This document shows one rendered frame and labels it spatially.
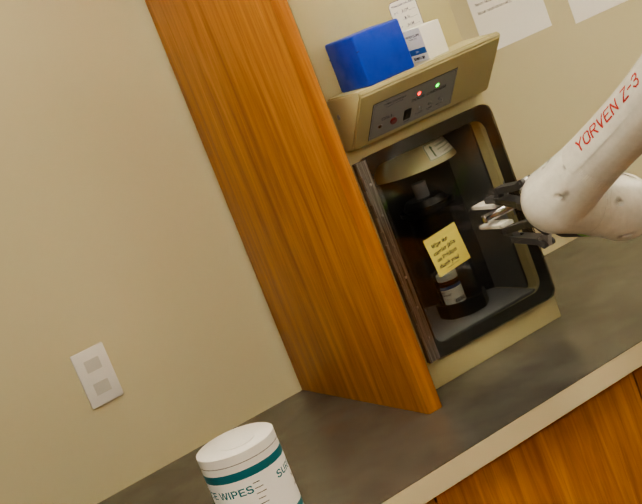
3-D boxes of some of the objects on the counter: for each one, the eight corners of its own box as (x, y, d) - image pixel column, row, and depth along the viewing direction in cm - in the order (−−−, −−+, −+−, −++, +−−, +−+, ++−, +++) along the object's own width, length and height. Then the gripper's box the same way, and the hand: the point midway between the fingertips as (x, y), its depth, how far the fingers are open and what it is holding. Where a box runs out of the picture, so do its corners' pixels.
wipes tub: (217, 536, 203) (182, 454, 200) (283, 496, 209) (250, 416, 206) (251, 552, 191) (215, 465, 189) (320, 510, 197) (286, 425, 194)
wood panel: (302, 390, 263) (34, -271, 238) (313, 383, 265) (49, -275, 239) (429, 414, 220) (119, -390, 195) (442, 406, 221) (136, -394, 196)
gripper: (594, 245, 216) (510, 247, 237) (562, 157, 213) (481, 167, 234) (562, 263, 213) (481, 263, 234) (530, 174, 210) (450, 182, 231)
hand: (491, 214), depth 231 cm, fingers open, 3 cm apart
